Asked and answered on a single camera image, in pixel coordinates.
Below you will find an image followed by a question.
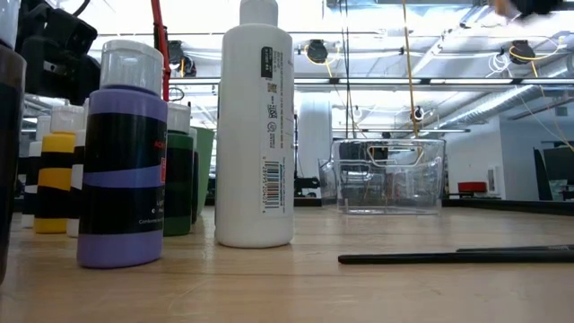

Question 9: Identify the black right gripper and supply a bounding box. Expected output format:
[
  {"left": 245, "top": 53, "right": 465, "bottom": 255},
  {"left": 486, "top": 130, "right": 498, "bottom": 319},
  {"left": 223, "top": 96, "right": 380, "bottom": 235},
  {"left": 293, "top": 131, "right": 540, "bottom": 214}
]
[{"left": 510, "top": 0, "right": 565, "bottom": 17}]

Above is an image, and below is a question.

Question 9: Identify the silver ventilation duct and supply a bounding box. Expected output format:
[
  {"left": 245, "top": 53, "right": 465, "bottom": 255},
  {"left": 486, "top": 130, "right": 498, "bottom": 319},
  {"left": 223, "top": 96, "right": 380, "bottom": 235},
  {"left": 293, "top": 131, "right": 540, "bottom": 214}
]
[{"left": 437, "top": 57, "right": 574, "bottom": 131}]

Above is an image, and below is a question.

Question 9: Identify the red stool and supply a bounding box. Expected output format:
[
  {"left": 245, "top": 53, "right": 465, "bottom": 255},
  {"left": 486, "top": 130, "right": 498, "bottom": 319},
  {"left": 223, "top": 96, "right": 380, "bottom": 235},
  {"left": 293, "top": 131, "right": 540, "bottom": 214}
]
[{"left": 457, "top": 180, "right": 489, "bottom": 198}]

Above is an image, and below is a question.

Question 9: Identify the red desk lamp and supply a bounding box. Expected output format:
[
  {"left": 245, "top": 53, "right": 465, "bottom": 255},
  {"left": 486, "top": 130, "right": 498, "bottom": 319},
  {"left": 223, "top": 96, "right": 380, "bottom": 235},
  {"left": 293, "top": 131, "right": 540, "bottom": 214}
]
[{"left": 150, "top": 0, "right": 173, "bottom": 103}]

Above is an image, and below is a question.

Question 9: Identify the distant black station frame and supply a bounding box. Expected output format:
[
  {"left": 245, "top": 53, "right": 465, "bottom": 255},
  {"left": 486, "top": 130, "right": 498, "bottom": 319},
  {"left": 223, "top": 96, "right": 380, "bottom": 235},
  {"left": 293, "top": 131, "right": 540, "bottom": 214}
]
[{"left": 292, "top": 114, "right": 322, "bottom": 198}]

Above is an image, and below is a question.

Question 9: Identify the dark leaning panel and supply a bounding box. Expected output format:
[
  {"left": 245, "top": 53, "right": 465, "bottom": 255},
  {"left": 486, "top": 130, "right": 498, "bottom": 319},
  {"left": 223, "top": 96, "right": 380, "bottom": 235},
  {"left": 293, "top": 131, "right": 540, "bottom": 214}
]
[{"left": 532, "top": 145, "right": 574, "bottom": 202}]

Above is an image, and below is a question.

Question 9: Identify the purple small paint bottle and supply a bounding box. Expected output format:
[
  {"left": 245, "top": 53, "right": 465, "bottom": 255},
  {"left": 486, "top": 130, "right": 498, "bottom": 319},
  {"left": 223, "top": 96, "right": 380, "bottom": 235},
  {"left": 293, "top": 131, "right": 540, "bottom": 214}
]
[{"left": 76, "top": 39, "right": 170, "bottom": 269}]

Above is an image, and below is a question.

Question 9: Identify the white wall panel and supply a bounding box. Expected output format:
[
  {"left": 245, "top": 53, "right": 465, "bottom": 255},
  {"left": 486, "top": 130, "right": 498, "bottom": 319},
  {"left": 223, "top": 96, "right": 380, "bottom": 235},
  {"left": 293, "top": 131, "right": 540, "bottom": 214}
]
[{"left": 487, "top": 164, "right": 500, "bottom": 195}]

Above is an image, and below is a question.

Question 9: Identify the black aluminium table frame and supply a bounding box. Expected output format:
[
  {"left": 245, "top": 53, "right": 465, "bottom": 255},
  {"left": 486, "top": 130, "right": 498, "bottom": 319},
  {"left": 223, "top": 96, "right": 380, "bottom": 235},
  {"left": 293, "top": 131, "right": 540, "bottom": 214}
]
[{"left": 0, "top": 196, "right": 574, "bottom": 217}]

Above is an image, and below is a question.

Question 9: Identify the green plastic cup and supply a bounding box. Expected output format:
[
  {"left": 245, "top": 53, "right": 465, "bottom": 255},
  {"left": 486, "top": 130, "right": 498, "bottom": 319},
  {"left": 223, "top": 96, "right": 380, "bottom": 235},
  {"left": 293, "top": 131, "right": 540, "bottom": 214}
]
[{"left": 193, "top": 127, "right": 216, "bottom": 217}]

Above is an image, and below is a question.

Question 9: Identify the black hanging cable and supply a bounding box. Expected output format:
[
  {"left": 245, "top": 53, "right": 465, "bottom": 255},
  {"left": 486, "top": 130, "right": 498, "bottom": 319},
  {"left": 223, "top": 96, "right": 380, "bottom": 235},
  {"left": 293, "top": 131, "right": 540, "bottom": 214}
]
[{"left": 338, "top": 0, "right": 358, "bottom": 140}]

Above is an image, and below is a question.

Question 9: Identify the yellow small paint bottle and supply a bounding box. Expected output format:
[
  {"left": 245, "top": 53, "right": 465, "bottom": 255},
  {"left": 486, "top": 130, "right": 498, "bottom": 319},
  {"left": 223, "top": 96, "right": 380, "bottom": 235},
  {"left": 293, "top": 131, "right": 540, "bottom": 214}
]
[{"left": 34, "top": 105, "right": 86, "bottom": 235}]

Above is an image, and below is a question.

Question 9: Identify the large white paint bottle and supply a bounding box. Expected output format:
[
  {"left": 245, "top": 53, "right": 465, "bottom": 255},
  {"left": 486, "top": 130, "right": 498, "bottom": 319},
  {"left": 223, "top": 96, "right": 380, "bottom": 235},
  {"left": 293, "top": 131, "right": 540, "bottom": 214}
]
[{"left": 214, "top": 0, "right": 296, "bottom": 249}]

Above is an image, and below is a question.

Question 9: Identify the yellow hanging cable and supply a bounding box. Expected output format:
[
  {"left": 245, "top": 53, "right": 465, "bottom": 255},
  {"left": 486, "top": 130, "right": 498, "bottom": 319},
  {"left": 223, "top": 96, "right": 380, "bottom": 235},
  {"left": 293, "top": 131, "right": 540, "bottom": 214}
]
[{"left": 400, "top": 0, "right": 422, "bottom": 140}]

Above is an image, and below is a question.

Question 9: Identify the white building column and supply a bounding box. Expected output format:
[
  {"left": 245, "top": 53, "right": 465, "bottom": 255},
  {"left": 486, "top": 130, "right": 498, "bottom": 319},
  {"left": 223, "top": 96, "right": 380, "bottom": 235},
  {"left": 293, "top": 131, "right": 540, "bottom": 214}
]
[{"left": 298, "top": 92, "right": 334, "bottom": 180}]

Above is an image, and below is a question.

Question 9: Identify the long ceiling light strip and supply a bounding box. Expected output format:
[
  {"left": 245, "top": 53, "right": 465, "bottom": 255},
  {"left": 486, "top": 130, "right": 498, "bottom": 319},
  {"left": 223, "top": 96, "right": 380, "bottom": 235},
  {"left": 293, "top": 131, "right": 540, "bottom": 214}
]
[{"left": 168, "top": 76, "right": 574, "bottom": 89}]

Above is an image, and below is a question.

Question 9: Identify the dark brown small paint bottle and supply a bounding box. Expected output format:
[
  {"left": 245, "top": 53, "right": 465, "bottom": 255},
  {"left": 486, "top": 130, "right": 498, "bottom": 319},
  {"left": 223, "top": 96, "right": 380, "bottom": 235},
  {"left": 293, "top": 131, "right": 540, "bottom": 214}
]
[{"left": 0, "top": 0, "right": 27, "bottom": 286}]

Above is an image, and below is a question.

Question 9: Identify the clear plastic bin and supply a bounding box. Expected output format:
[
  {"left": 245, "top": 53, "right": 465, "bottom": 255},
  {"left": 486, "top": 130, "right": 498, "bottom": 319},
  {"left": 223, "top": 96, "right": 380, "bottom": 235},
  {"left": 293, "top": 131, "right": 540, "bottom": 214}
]
[{"left": 317, "top": 137, "right": 447, "bottom": 216}]

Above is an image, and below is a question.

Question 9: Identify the green small paint bottle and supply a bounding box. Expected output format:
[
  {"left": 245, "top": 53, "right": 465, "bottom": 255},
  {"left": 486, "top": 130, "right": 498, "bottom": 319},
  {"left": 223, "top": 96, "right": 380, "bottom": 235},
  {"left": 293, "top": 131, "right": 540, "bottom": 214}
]
[{"left": 162, "top": 101, "right": 196, "bottom": 238}]

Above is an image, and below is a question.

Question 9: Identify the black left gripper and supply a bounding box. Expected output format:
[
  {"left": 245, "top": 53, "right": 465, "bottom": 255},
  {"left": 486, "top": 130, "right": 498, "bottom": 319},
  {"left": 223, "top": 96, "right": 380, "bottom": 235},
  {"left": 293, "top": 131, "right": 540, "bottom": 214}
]
[{"left": 21, "top": 7, "right": 102, "bottom": 107}]

